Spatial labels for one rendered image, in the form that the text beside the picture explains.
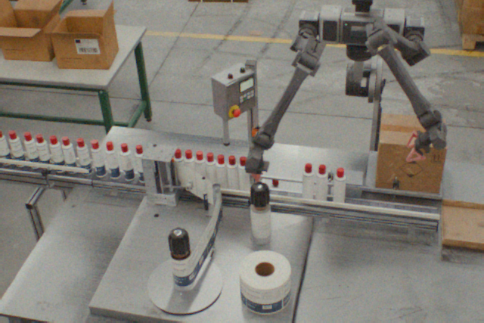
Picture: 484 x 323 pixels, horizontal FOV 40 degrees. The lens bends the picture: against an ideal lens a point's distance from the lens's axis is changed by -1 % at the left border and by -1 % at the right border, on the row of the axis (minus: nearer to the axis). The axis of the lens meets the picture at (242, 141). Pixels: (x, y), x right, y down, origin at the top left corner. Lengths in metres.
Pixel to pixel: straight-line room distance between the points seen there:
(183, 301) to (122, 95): 3.15
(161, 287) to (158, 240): 0.28
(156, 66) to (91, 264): 3.20
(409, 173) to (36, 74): 2.50
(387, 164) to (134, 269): 1.24
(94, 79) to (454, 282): 2.55
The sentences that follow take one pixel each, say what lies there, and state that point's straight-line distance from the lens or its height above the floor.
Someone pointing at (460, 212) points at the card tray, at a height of 0.83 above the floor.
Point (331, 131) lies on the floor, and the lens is 5.03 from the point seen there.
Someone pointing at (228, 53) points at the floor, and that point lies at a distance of 6.05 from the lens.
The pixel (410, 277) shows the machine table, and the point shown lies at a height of 0.83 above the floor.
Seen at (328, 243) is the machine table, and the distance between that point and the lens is 2.99.
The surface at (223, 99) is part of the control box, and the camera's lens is 2.86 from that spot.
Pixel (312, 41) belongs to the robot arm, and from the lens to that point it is 2.79.
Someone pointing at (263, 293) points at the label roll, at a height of 1.00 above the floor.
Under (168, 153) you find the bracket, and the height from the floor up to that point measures 1.14.
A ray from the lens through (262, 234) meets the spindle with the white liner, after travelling 2.86.
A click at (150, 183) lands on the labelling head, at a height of 1.00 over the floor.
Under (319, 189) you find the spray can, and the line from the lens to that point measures 3.04.
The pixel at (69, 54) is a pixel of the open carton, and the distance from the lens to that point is 4.46.
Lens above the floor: 2.96
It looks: 37 degrees down
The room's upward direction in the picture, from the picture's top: 3 degrees counter-clockwise
